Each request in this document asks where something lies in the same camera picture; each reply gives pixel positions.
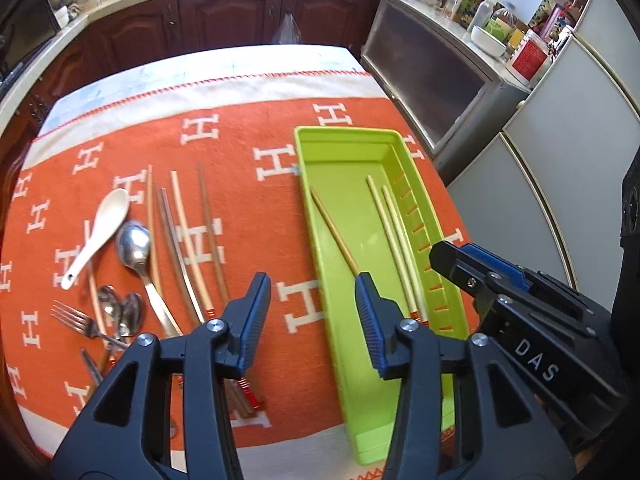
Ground metal fork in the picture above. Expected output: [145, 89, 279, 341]
[50, 301, 131, 351]

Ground green plastic utensil tray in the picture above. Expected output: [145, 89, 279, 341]
[293, 126, 471, 466]

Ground white ceramic spoon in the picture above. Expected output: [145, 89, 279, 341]
[60, 188, 131, 291]

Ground small metal spoon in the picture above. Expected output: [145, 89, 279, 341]
[96, 285, 125, 351]
[112, 292, 144, 341]

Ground clear plastic bottle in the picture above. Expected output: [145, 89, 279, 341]
[470, 0, 498, 31]

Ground grey refrigerator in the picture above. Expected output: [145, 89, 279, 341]
[432, 0, 640, 311]

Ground dark metal utensil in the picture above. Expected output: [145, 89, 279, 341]
[80, 349, 103, 386]

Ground brown wooden chopstick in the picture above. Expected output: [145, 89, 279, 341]
[197, 162, 263, 408]
[309, 186, 361, 278]
[146, 164, 166, 306]

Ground white bowl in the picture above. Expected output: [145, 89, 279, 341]
[471, 25, 508, 58]

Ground red label white container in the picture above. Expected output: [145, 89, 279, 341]
[506, 30, 553, 86]

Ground dark wooden kitchen cabinets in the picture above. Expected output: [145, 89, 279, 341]
[0, 0, 381, 171]

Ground large metal spoon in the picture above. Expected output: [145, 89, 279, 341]
[116, 223, 183, 339]

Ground clear hanging plastic bag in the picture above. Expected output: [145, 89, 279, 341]
[271, 10, 303, 46]

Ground orange letter print blanket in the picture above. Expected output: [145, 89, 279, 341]
[0, 72, 473, 480]

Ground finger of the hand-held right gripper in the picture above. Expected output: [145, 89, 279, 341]
[462, 244, 576, 294]
[429, 241, 526, 333]

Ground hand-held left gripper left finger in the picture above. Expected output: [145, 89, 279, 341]
[50, 272, 273, 480]

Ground dark metal chopstick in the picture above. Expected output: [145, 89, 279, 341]
[158, 187, 241, 418]

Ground pale leaf print tablecloth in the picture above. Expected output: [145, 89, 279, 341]
[37, 44, 368, 136]

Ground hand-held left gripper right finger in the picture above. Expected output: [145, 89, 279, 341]
[354, 271, 576, 480]

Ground stainless steel cabinet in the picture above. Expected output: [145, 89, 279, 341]
[360, 0, 531, 171]

